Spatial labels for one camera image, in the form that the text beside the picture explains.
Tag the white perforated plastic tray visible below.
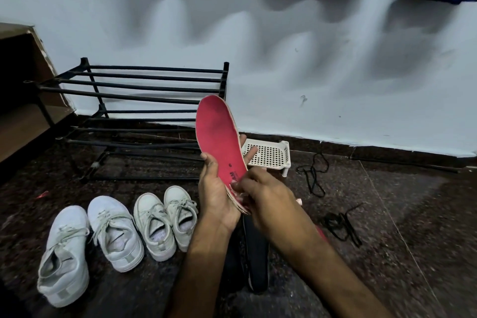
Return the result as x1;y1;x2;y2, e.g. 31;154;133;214
240;139;291;178

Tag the person's left hand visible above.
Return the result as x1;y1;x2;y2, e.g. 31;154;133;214
198;134;258;233

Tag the white sneaker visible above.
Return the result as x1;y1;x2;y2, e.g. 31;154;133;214
163;185;199;253
37;205;91;309
133;193;178;263
87;195;145;263

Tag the pink shoe insole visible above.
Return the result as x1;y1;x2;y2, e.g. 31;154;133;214
294;198;329;243
195;95;252;215

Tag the black shoe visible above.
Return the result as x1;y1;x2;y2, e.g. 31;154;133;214
219;231;249;292
242;213;271;295

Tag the brown wooden cabinet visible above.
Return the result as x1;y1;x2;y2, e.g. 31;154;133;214
0;22;77;164

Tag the black metal shoe rack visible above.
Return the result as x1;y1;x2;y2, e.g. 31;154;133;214
24;58;230;184

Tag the person's left forearm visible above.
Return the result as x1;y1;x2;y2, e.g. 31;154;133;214
166;223;235;318

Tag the person's right forearm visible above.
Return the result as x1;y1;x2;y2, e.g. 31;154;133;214
278;230;396;318

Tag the black shoelace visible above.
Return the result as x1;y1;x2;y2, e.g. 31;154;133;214
296;152;331;198
320;202;364;248

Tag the person's right hand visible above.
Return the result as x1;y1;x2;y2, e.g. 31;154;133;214
231;167;318;252

